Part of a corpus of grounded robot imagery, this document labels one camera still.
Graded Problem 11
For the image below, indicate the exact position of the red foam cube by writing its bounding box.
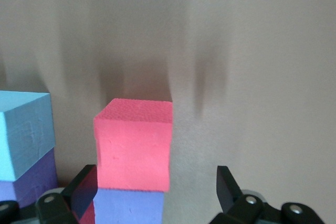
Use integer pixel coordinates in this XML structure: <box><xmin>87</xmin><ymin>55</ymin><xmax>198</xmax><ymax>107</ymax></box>
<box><xmin>93</xmin><ymin>98</ymin><xmax>173</xmax><ymax>192</ymax></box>

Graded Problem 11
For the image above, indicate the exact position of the blue foam cube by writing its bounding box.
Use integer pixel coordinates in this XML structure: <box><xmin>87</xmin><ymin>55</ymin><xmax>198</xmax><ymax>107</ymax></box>
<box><xmin>0</xmin><ymin>90</ymin><xmax>56</xmax><ymax>182</ymax></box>

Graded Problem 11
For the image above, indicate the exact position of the purple foam cube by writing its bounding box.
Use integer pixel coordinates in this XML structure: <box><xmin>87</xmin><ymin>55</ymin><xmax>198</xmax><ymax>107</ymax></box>
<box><xmin>0</xmin><ymin>146</ymin><xmax>59</xmax><ymax>209</ymax></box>
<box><xmin>93</xmin><ymin>187</ymin><xmax>165</xmax><ymax>224</ymax></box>

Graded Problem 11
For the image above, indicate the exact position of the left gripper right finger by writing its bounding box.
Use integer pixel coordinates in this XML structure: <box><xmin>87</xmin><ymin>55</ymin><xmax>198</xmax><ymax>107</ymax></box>
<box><xmin>211</xmin><ymin>165</ymin><xmax>323</xmax><ymax>224</ymax></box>

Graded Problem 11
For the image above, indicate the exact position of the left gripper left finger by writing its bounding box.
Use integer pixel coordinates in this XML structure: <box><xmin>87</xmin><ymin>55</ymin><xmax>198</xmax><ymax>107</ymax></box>
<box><xmin>0</xmin><ymin>164</ymin><xmax>98</xmax><ymax>224</ymax></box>

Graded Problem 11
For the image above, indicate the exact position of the brown table mat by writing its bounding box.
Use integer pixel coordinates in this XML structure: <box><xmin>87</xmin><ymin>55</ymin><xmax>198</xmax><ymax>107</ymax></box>
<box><xmin>0</xmin><ymin>0</ymin><xmax>336</xmax><ymax>224</ymax></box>

